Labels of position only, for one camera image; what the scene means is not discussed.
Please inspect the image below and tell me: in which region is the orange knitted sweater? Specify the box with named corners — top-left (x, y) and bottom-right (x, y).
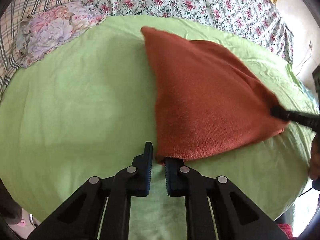
top-left (141, 27), bottom-right (287, 161)

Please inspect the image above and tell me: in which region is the person's right hand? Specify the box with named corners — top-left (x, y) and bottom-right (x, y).
top-left (309, 135), bottom-right (320, 180)

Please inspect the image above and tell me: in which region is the light green bed sheet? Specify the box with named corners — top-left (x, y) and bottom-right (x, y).
top-left (1, 16), bottom-right (318, 239)

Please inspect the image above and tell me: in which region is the white red floral quilt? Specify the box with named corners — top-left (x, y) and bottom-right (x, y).
top-left (89, 0), bottom-right (293, 63)

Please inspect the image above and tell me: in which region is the pink purple floral pillow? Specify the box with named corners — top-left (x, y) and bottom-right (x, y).
top-left (16, 0), bottom-right (104, 68)

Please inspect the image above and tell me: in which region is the beige plaid blanket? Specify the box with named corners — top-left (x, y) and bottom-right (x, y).
top-left (1, 0), bottom-right (72, 96)

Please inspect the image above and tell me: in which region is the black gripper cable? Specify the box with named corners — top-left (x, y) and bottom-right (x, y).
top-left (298, 179), bottom-right (320, 198)

